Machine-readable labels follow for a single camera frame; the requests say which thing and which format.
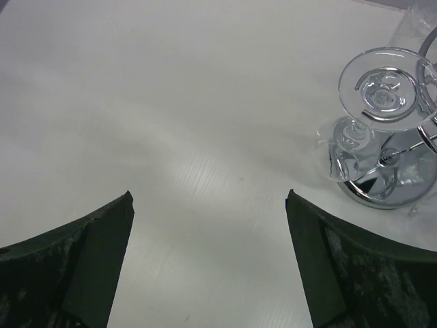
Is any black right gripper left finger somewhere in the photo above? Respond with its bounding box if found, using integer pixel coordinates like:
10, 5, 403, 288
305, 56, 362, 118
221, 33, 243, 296
1, 192, 134, 327

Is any rear left wine glass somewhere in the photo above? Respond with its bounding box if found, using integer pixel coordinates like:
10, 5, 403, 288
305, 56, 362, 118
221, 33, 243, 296
389, 0, 436, 53

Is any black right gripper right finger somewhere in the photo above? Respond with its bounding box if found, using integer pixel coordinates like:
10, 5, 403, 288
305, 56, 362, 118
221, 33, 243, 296
285, 191, 436, 327

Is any chrome wine glass rack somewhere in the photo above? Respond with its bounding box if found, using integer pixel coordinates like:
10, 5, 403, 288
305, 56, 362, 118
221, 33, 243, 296
339, 31, 436, 210

